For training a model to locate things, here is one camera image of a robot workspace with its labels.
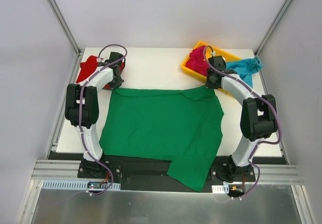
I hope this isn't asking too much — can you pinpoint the green t shirt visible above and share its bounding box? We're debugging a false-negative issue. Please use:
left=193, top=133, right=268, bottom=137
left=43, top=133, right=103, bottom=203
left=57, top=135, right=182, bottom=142
left=99, top=86, right=224, bottom=192

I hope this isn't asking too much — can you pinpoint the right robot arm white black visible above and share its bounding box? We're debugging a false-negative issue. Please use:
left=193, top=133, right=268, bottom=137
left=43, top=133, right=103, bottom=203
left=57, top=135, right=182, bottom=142
left=206, top=56, right=278, bottom=183

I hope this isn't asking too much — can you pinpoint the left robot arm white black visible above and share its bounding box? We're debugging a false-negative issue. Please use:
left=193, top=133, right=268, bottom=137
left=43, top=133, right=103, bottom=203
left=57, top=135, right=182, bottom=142
left=64, top=51, right=126, bottom=178

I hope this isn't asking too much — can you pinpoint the magenta t shirt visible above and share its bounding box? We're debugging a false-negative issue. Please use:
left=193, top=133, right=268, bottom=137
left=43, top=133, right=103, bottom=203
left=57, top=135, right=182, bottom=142
left=186, top=45, right=209, bottom=77

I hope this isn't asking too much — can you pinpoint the yellow plastic bin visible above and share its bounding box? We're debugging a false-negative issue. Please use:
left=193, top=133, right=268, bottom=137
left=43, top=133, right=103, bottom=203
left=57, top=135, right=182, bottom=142
left=181, top=41, right=241, bottom=83

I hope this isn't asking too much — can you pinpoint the folded red t shirt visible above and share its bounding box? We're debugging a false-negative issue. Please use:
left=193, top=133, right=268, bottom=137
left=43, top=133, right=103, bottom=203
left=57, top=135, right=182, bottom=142
left=76, top=55, right=126, bottom=90

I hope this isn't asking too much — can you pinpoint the teal t shirt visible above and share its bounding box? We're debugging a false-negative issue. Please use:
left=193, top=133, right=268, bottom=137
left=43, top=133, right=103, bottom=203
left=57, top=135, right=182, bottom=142
left=226, top=57, right=263, bottom=87

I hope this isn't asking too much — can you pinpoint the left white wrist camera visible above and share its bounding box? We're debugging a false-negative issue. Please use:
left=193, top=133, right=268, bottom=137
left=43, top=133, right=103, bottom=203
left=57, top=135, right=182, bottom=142
left=97, top=57, right=109, bottom=65

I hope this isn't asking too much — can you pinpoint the right aluminium side rail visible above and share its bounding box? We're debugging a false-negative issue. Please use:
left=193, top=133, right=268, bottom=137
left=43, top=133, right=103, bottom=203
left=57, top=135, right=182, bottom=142
left=258, top=69, right=288, bottom=163

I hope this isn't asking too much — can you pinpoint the aluminium side rail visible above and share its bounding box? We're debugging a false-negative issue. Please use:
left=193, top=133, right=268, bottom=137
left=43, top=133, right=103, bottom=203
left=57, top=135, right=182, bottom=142
left=258, top=69, right=288, bottom=163
left=44, top=49, right=85, bottom=160

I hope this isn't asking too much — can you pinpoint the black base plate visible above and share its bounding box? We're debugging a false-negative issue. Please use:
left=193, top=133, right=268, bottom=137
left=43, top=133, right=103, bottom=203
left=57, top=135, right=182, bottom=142
left=48, top=152, right=287, bottom=193

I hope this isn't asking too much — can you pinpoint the left aluminium frame post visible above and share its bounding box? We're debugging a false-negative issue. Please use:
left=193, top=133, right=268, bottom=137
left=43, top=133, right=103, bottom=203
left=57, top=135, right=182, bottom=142
left=47, top=0, right=81, bottom=55

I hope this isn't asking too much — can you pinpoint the aluminium frame post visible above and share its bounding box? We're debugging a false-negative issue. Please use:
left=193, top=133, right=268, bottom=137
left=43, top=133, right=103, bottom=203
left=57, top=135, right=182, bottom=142
left=47, top=0, right=81, bottom=55
left=254, top=0, right=294, bottom=56

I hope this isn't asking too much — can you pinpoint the left aluminium side rail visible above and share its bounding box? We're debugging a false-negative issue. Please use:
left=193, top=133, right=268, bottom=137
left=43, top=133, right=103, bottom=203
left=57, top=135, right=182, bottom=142
left=44, top=49, right=85, bottom=160

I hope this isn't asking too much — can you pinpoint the right white cable duct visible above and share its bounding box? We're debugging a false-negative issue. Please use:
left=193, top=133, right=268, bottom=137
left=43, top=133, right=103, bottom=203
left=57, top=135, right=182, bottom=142
left=211, top=184, right=244, bottom=194

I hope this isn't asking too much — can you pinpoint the white cable duct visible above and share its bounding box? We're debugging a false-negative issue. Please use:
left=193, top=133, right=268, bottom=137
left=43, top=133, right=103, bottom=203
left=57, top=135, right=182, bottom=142
left=42, top=180, right=110, bottom=191
left=211, top=184, right=244, bottom=194

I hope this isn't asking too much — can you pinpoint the front aluminium rail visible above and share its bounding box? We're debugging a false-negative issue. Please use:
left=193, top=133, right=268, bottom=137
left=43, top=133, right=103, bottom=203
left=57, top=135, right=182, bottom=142
left=32, top=160, right=304, bottom=185

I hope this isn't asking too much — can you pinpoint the left white cable duct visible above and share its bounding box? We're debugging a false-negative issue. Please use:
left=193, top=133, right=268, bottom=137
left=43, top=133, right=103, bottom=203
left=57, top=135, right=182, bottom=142
left=42, top=180, right=110, bottom=191

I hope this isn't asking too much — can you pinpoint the right aluminium frame post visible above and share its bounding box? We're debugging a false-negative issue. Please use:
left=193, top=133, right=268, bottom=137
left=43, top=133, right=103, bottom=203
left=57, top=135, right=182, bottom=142
left=254, top=0, right=294, bottom=56

